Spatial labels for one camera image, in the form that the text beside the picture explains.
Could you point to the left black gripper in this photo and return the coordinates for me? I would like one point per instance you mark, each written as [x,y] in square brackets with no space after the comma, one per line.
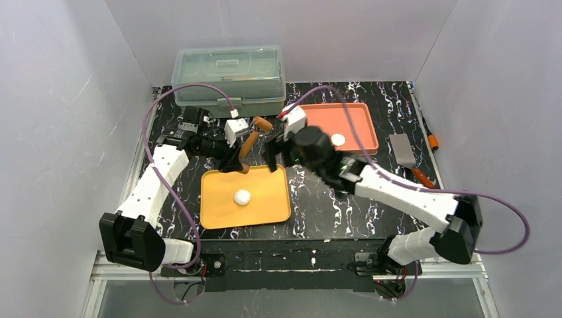
[229,155]

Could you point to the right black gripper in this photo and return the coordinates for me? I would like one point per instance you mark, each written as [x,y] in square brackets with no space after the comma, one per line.
[279,146]

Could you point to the wooden dough roller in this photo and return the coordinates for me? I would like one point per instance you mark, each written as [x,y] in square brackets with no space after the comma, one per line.
[261,124]

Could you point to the white dough ball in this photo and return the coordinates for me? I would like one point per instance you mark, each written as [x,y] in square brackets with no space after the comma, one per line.
[242,197]

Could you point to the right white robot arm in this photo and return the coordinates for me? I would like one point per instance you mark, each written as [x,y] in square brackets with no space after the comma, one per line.
[453,221]

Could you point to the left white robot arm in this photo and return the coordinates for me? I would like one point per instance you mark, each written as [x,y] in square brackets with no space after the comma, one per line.
[129,235]

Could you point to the yellow plastic tray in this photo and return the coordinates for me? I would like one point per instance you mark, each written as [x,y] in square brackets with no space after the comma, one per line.
[270,199]

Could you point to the flat round white wrapper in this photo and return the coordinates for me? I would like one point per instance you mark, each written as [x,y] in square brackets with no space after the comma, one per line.
[338,139]

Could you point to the orange-red plastic tray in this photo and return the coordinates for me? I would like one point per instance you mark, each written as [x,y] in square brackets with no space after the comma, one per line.
[354,123]

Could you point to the green plastic storage box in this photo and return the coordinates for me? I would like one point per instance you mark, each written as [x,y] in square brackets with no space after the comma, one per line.
[251,78]

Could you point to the orange black screwdriver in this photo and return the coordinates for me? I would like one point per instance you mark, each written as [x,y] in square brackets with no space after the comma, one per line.
[432,140]

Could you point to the metal scraper orange handle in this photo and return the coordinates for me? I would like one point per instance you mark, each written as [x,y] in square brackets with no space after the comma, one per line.
[404,156]

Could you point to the aluminium front frame rail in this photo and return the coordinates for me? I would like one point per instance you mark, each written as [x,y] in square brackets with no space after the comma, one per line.
[436,288]

